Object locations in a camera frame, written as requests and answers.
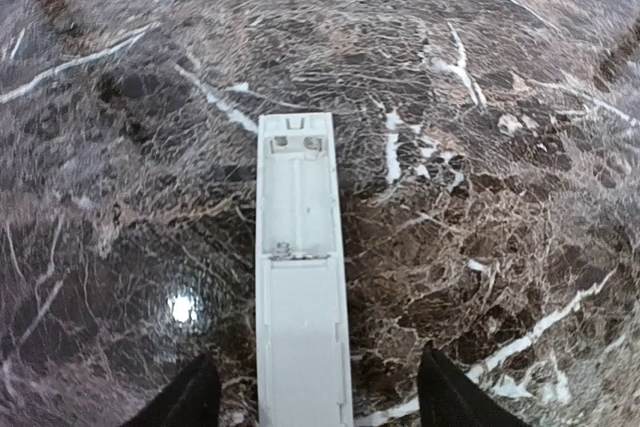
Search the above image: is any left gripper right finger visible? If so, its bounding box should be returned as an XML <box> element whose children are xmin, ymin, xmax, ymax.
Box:
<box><xmin>417</xmin><ymin>343</ymin><xmax>527</xmax><ymax>427</ymax></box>

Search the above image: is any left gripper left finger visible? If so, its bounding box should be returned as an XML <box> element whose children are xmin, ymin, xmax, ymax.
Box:
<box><xmin>122</xmin><ymin>353</ymin><xmax>220</xmax><ymax>427</ymax></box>

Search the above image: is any white remote control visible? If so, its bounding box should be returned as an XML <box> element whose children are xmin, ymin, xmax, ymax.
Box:
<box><xmin>255</xmin><ymin>113</ymin><xmax>354</xmax><ymax>427</ymax></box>

